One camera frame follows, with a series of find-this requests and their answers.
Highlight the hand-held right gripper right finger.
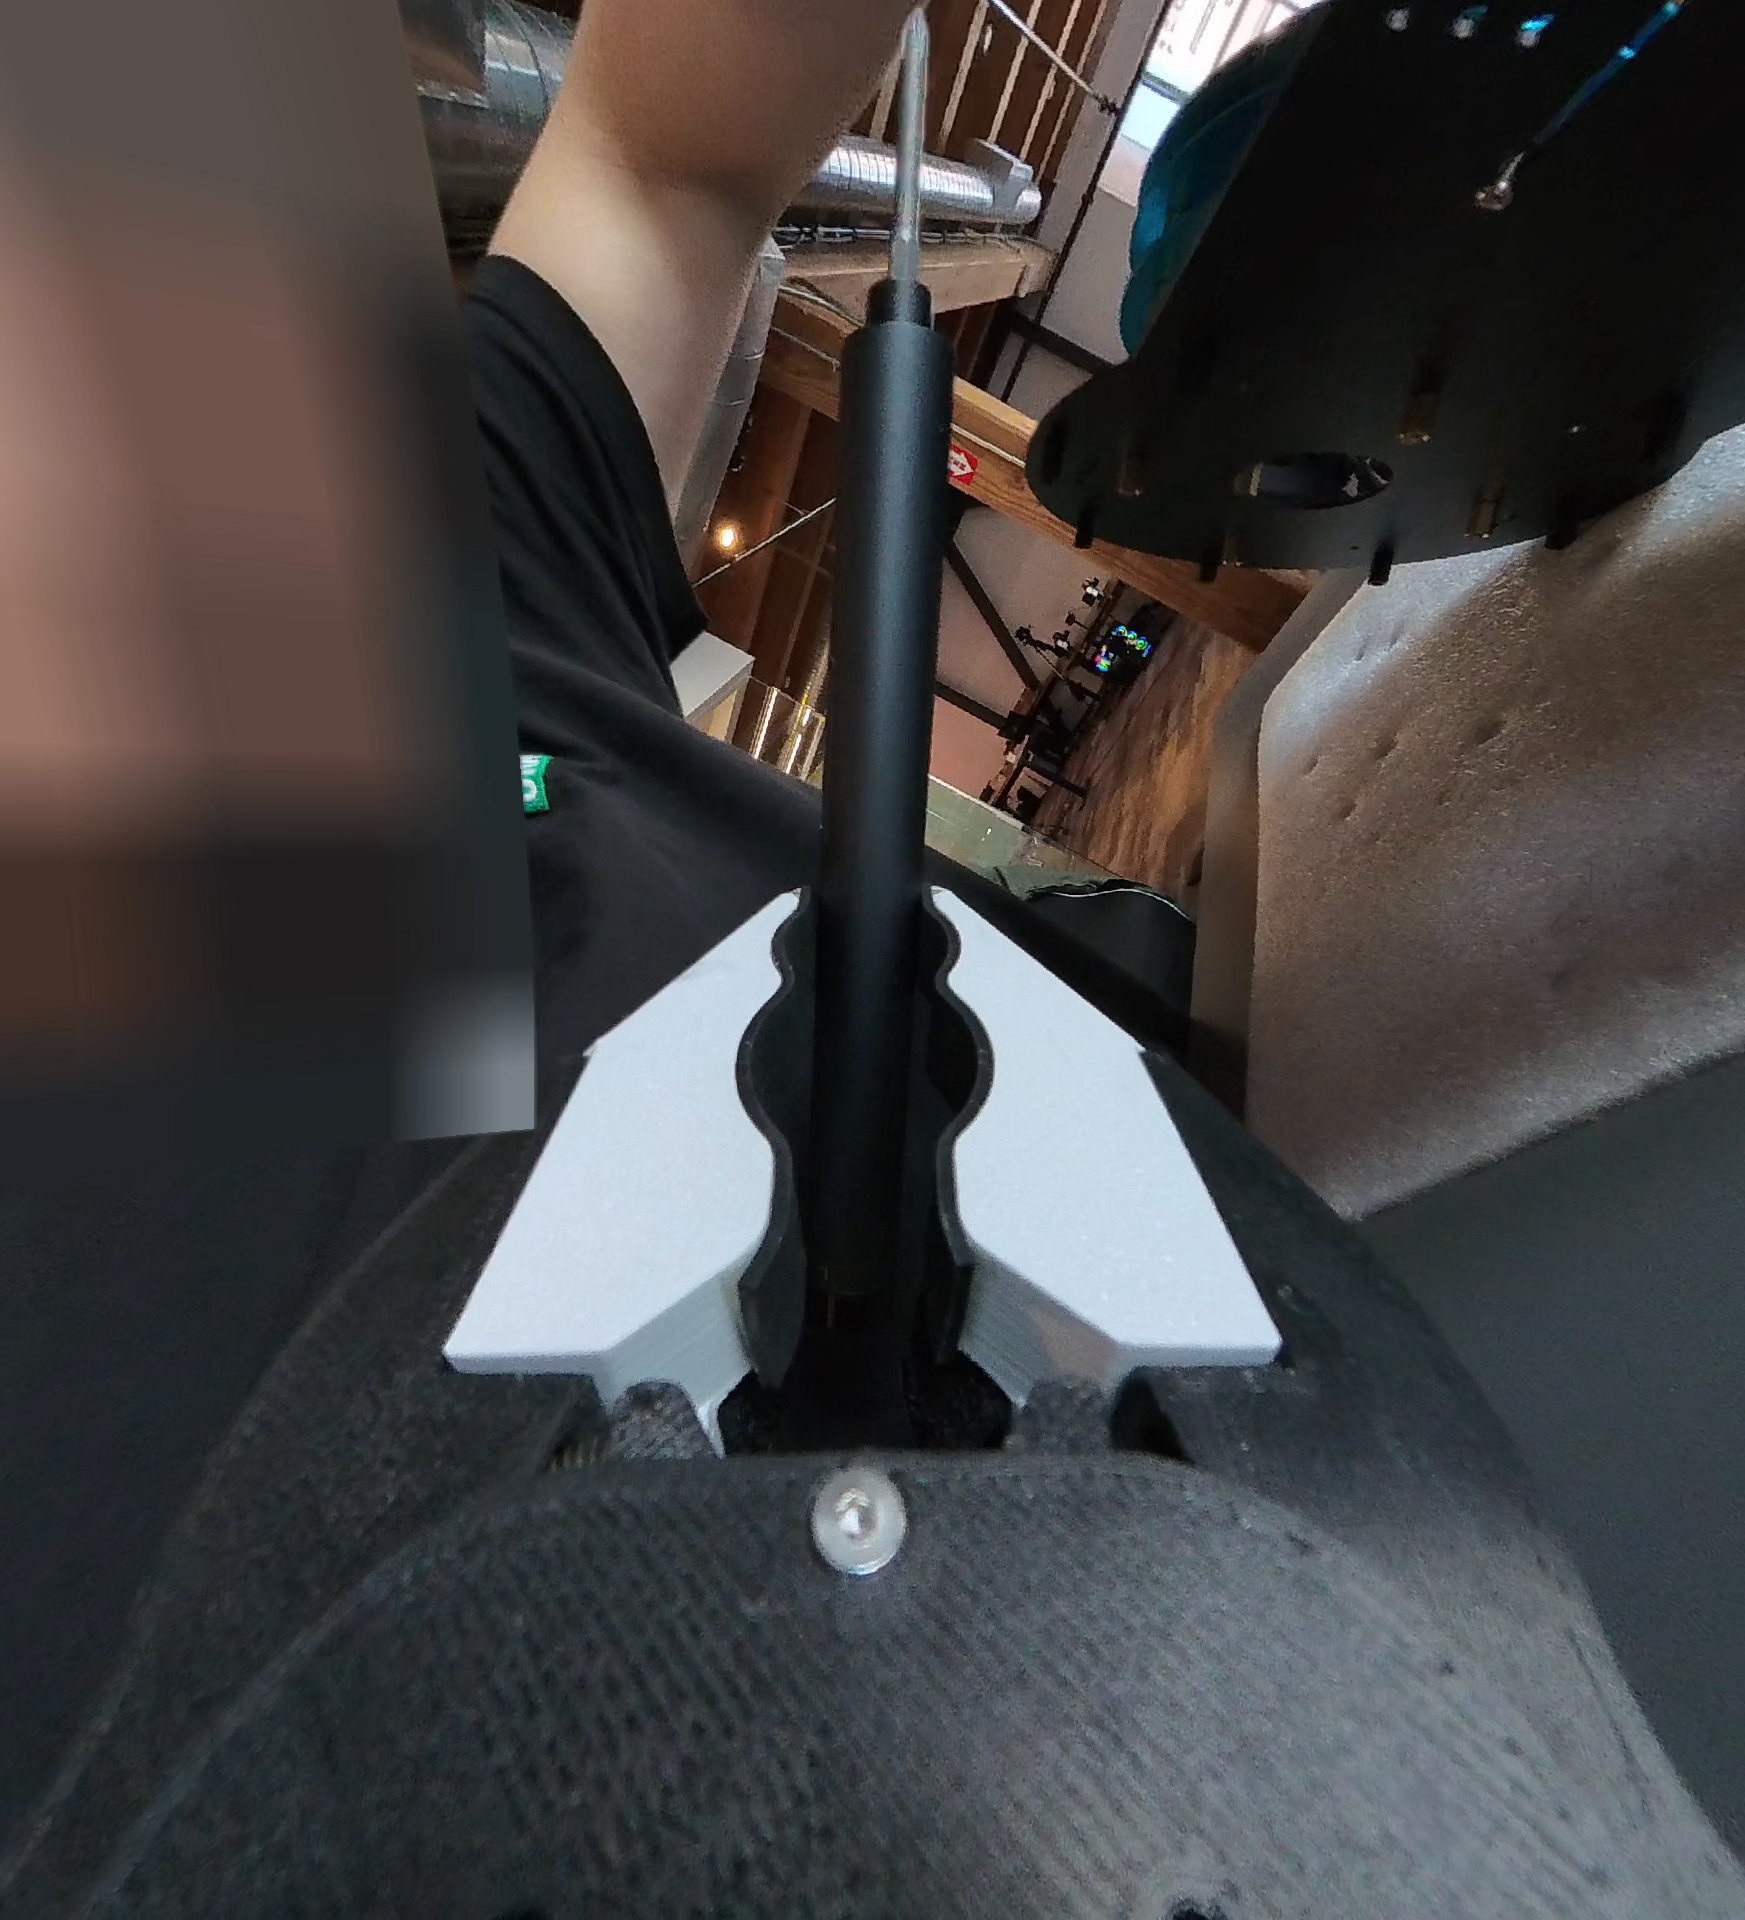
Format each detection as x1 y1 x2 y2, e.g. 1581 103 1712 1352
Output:
932 885 1283 1414

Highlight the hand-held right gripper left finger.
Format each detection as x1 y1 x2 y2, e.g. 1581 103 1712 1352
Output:
444 885 825 1457

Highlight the black screwdriver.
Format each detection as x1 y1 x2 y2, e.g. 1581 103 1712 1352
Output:
788 0 956 1450

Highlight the black metal robot chassis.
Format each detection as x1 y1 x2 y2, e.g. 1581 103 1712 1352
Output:
1021 0 1745 589

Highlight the blue metal robot part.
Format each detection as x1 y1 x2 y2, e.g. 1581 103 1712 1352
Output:
1124 22 1270 353

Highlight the person's left forearm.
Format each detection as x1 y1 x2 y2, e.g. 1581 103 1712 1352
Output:
487 0 934 519

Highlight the person in black clothes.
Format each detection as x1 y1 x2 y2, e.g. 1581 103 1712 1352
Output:
457 254 1203 1112

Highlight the wooden ceiling beam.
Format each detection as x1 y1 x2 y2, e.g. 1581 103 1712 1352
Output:
774 285 1316 652

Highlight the blue wire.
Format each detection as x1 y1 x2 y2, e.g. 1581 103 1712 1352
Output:
1471 0 1691 210

